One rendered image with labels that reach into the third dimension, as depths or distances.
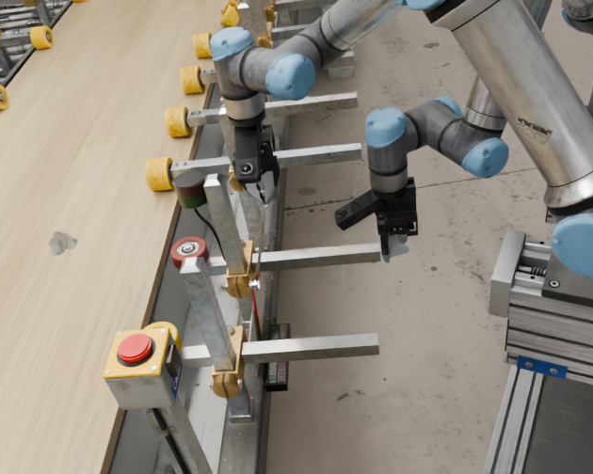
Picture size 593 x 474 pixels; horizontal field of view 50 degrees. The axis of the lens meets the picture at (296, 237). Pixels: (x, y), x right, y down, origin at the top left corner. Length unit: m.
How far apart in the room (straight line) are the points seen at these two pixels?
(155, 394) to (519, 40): 0.60
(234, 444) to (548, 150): 0.81
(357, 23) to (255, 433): 0.79
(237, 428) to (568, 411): 0.98
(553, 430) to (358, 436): 0.59
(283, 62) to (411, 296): 1.54
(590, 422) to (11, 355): 1.44
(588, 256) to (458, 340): 1.47
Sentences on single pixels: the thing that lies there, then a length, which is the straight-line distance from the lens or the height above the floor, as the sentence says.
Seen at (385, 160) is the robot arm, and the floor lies 1.11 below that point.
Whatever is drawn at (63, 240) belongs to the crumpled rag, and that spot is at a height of 0.91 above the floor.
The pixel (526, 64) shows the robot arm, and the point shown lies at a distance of 0.82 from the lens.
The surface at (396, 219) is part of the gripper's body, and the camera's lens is 1.30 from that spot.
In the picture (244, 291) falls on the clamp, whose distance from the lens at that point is 1.37.
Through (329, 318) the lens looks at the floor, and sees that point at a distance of 2.42.
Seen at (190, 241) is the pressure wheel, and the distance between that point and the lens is 1.43.
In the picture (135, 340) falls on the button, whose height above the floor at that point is 1.23.
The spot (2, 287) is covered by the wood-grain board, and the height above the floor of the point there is 0.90.
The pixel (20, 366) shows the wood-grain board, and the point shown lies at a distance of 1.34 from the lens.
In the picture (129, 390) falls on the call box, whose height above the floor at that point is 1.19.
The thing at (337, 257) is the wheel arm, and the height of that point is 0.85.
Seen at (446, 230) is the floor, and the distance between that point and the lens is 2.74.
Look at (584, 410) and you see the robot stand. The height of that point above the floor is 0.21.
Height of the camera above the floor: 1.79
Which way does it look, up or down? 40 degrees down
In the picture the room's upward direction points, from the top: 11 degrees counter-clockwise
